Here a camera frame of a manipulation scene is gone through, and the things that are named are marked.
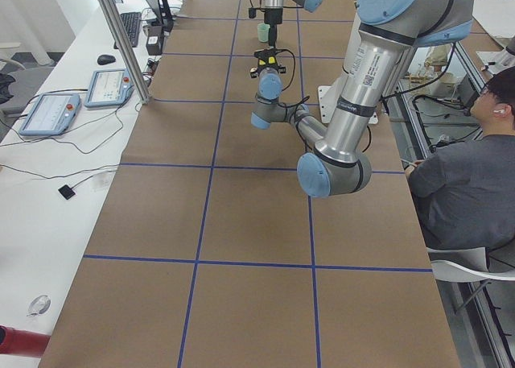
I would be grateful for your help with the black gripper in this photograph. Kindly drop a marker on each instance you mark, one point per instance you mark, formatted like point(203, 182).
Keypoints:
point(273, 22)

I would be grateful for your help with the green cup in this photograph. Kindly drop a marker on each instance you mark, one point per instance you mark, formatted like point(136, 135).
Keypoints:
point(263, 32)

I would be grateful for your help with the black monitor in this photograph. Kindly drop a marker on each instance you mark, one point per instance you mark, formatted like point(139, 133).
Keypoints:
point(162, 13)

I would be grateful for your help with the black keyboard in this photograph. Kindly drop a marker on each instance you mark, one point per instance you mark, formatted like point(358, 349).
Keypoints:
point(131, 22)

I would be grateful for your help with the black computer mouse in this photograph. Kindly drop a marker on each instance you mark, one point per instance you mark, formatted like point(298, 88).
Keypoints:
point(105, 59)

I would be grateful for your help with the far teach pendant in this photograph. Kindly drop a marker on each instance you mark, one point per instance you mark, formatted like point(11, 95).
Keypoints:
point(109, 88)

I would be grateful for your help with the teach pendant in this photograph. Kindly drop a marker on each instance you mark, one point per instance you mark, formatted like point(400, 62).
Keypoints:
point(109, 88)
point(51, 115)

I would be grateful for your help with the near teach pendant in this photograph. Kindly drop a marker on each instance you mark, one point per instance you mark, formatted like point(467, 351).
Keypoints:
point(51, 115)

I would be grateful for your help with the seated person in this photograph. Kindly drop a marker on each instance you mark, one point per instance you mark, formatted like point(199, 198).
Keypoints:
point(464, 193)

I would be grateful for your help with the small black square device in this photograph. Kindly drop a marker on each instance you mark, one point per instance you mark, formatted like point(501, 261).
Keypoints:
point(66, 192)

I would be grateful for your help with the white chair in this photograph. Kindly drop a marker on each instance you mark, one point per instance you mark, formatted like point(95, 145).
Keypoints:
point(465, 266)

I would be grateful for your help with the red cylinder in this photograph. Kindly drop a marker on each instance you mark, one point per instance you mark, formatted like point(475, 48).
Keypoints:
point(23, 343)

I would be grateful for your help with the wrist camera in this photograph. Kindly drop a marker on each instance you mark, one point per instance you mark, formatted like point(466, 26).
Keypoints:
point(267, 58)

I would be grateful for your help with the aluminium frame post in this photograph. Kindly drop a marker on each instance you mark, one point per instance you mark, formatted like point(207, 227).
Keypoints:
point(121, 39)

